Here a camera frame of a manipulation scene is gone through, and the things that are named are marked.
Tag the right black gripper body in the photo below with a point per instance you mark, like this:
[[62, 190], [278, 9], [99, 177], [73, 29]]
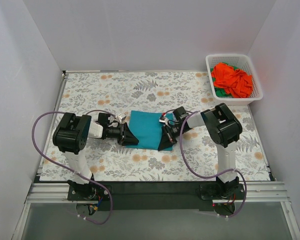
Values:
[[168, 133]]

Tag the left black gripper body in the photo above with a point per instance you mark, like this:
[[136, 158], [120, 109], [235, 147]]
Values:
[[123, 133]]

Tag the teal t shirt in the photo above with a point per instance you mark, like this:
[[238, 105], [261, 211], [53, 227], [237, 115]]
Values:
[[146, 128]]

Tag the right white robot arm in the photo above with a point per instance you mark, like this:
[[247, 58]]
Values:
[[224, 129]]

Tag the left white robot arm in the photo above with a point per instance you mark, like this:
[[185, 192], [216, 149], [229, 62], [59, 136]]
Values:
[[71, 136]]

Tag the floral table mat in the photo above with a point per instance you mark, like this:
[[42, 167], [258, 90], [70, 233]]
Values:
[[157, 92]]

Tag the orange t shirt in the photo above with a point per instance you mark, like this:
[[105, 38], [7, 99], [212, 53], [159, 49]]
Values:
[[246, 82]]

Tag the white plastic basket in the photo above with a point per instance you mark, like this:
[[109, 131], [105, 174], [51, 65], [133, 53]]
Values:
[[243, 62]]

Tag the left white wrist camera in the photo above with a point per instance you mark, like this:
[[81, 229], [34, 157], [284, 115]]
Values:
[[120, 118]]

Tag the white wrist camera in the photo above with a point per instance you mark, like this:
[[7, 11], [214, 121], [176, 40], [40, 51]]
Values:
[[163, 119], [120, 118]]

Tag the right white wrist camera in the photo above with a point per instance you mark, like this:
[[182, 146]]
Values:
[[163, 119]]

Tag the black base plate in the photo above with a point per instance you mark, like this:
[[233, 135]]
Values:
[[153, 195]]

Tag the aluminium frame rail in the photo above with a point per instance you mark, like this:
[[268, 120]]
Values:
[[266, 214]]

